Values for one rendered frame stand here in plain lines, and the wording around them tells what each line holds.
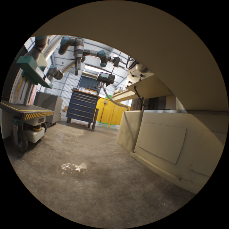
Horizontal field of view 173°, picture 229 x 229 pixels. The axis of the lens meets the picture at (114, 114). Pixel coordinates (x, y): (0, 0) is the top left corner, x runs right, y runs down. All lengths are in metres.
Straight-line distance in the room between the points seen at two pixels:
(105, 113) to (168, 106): 2.67
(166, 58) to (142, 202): 0.62
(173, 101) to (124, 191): 1.42
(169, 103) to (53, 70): 1.87
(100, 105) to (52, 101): 2.35
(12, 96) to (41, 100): 0.87
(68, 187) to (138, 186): 0.42
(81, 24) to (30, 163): 0.70
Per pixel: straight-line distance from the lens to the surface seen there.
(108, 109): 3.47
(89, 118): 2.12
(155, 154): 0.81
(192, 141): 0.69
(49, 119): 1.51
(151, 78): 1.14
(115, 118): 3.63
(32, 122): 0.72
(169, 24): 0.20
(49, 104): 1.50
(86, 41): 10.78
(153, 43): 0.22
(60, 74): 1.19
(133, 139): 1.04
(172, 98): 1.53
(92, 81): 2.87
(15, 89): 0.85
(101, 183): 0.54
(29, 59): 0.64
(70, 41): 0.67
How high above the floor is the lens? 0.41
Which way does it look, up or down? 4 degrees up
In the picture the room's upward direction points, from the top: 13 degrees clockwise
